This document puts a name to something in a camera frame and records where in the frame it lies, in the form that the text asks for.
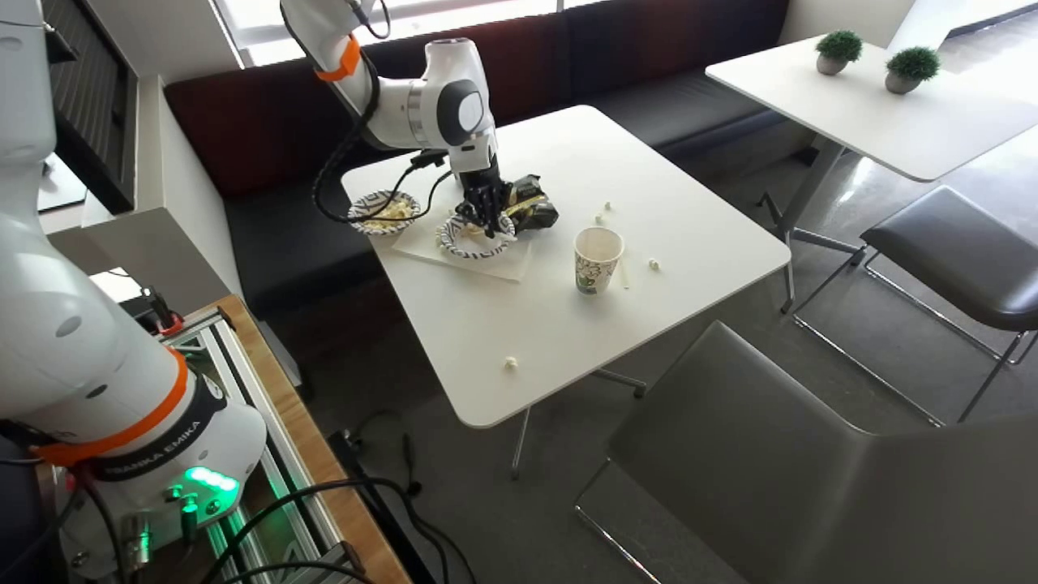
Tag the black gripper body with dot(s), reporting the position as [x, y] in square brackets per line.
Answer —
[485, 196]

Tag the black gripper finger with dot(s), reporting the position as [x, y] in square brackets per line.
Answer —
[475, 220]
[500, 226]

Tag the white plastic spoon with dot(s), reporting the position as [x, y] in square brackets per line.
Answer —
[523, 207]

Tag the white franka robot arm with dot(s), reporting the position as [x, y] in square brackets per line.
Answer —
[75, 369]

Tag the empty patterned paper plate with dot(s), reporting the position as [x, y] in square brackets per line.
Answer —
[469, 240]

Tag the paper plate with popcorn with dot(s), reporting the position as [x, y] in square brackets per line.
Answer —
[384, 212]

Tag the black yellow snack bag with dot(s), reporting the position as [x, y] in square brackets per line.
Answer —
[535, 220]

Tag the small patterned paper cup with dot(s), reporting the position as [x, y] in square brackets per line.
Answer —
[598, 254]

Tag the white dining table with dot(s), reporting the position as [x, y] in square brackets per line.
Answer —
[637, 250]

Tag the dark bench seat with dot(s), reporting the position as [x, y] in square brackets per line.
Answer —
[274, 142]

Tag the near grey chair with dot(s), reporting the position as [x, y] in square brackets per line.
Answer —
[785, 492]

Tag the grey chair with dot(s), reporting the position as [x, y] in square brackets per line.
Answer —
[968, 259]
[785, 492]

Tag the right small potted plant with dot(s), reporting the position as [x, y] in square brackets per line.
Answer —
[837, 51]

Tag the small potted plant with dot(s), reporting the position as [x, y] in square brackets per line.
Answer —
[909, 69]
[837, 51]

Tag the white background table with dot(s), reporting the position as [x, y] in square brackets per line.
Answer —
[923, 134]

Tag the left small potted plant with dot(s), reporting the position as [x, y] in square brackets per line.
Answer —
[909, 69]

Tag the far grey chair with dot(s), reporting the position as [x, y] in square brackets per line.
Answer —
[968, 259]

